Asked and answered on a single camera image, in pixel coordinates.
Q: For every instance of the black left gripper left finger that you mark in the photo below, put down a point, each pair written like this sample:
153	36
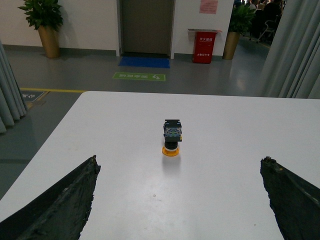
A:
59	213

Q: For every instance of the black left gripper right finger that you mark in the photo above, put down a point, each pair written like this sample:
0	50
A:
294	201

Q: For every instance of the yellow push button switch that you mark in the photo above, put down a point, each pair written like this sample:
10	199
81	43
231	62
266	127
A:
172	132

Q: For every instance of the left grey curtain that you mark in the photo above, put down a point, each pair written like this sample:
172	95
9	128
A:
12	104

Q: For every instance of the grey curtain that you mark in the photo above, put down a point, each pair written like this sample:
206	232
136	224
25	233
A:
292	66
12	104

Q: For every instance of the grey floor sign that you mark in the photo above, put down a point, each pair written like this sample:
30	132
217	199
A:
30	96

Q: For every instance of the right grey curtain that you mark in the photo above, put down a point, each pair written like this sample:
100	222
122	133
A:
292	66

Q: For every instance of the green floor sign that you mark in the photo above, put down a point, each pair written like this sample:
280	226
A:
140	76

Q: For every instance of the left potted plant gold pot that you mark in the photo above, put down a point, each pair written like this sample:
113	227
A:
46	18

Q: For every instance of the potted plant gold pot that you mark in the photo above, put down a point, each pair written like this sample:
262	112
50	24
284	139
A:
240	23
46	18

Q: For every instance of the right potted plant gold pot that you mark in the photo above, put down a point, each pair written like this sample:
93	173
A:
240	23

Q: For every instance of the blue floor mat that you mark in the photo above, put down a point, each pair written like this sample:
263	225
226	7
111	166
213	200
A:
147	62

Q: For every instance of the red fire extinguisher box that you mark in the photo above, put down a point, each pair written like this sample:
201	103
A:
203	47

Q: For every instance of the grey door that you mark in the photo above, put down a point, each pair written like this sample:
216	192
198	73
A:
146	28

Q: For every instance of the pink wall notice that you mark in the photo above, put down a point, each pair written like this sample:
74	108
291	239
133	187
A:
208	7

